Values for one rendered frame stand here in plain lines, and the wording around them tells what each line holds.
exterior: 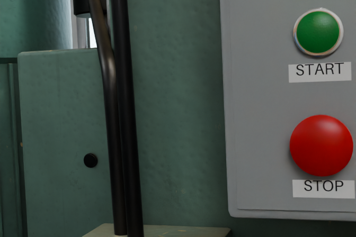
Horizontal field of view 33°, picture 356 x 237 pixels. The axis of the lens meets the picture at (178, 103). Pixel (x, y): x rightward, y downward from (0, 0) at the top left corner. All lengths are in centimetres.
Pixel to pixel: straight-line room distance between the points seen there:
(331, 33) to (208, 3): 11
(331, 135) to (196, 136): 11
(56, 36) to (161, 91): 17
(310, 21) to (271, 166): 8
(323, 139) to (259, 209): 5
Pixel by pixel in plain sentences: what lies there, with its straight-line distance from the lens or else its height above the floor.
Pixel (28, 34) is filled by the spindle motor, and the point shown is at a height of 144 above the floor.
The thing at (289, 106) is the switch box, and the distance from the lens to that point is 30.
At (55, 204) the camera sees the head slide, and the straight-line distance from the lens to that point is 47.
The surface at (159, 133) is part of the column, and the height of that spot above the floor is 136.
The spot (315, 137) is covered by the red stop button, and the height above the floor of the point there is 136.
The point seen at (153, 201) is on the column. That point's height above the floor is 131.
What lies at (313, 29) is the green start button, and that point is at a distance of 29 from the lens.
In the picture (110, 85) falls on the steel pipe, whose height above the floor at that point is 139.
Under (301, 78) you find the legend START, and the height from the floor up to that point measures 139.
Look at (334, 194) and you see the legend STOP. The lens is 31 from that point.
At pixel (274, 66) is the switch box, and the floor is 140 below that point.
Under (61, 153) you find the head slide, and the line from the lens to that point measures 46.
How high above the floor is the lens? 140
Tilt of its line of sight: 3 degrees down
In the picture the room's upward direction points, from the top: 3 degrees counter-clockwise
